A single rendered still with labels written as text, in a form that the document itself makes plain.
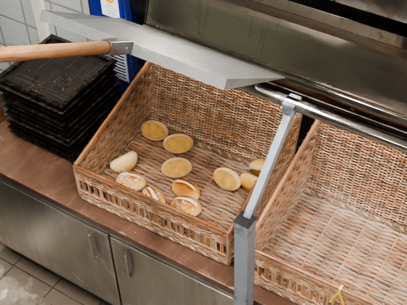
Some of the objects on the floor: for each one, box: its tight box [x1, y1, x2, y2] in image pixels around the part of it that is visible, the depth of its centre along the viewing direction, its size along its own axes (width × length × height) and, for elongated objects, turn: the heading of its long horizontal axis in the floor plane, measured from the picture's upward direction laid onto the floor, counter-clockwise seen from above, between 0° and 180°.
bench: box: [0, 95, 407, 305], centre depth 243 cm, size 56×242×58 cm, turn 59°
